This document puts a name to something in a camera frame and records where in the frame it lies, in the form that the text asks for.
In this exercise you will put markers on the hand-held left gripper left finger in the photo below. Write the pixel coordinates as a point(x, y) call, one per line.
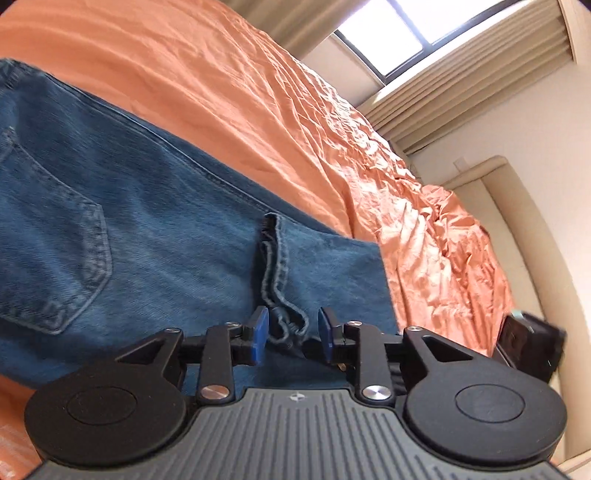
point(258, 339)

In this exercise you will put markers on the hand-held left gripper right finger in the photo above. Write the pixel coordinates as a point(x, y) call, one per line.
point(326, 338)

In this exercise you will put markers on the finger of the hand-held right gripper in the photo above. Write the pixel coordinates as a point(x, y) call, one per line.
point(531, 346)

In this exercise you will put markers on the blue denim pants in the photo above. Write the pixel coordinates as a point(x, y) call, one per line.
point(161, 230)

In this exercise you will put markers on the beige padded headboard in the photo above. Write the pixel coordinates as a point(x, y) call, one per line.
point(531, 230)

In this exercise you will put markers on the crumpled orange duvet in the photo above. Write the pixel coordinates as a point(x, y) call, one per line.
point(452, 258)

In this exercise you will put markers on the orange bed sheet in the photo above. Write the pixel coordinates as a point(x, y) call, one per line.
point(207, 92)

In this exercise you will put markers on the narrow beige curtain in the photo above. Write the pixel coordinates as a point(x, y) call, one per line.
point(461, 92)

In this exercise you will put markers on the wide beige curtain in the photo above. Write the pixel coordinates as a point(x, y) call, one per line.
point(295, 23)

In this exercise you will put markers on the window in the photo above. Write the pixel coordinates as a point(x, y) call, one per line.
point(415, 27)

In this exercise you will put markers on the white wall socket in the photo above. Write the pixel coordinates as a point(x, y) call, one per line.
point(460, 163)

